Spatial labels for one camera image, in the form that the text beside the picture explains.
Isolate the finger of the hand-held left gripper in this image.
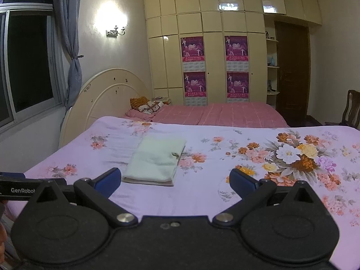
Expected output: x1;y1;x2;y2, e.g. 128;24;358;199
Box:
35;177;67;188
0;171;26;179

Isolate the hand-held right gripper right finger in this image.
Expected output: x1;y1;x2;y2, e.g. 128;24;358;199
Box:
212;168;324;230

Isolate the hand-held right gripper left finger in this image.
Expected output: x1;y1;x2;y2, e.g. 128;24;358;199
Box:
27;167;139;230

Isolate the pale green towel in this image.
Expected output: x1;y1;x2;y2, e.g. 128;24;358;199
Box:
122;136;187;187

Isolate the purple floral blanket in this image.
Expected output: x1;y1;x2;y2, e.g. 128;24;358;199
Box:
8;116;360;263

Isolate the cream round headboard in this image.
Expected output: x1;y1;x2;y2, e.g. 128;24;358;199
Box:
58;68;154;150

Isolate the cream corner shelf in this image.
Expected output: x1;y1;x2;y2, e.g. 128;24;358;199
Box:
264;29;281;108

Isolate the window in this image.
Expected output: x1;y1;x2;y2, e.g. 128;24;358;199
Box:
0;3;66;131

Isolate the dark wooden door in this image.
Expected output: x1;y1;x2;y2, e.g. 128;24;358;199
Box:
274;20;310;120

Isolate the dark wooden chair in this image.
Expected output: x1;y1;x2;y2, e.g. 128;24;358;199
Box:
325;89;360;130

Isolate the grey tied curtain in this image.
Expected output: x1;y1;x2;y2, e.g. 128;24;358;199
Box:
53;0;84;113

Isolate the cream wardrobe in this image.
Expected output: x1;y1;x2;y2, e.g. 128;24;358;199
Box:
143;0;323;108

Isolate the magenta wall poster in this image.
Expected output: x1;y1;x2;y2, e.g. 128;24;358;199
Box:
224;35;250;72
183;72;207;105
181;36;206;72
226;71;250;103

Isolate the wall lamp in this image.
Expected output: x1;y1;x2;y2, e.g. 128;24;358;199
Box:
105;25;128;38

